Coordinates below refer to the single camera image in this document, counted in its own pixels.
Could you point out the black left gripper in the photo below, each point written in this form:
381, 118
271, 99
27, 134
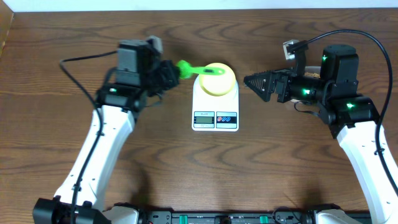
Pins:
171, 80

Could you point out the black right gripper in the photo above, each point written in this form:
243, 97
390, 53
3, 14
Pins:
270, 84

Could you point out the green plastic scoop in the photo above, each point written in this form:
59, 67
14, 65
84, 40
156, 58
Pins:
186, 70

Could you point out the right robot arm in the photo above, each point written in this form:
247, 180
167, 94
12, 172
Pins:
352, 119

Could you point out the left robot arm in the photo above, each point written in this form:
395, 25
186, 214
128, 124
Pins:
80, 199

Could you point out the yellow bowl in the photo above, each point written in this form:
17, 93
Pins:
218, 85

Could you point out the white digital kitchen scale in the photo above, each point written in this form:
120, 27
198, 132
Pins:
215, 113

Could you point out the soybeans in container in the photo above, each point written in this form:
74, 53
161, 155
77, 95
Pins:
313, 75

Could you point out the clear plastic container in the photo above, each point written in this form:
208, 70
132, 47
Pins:
313, 69

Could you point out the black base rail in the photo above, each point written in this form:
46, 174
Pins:
329, 213

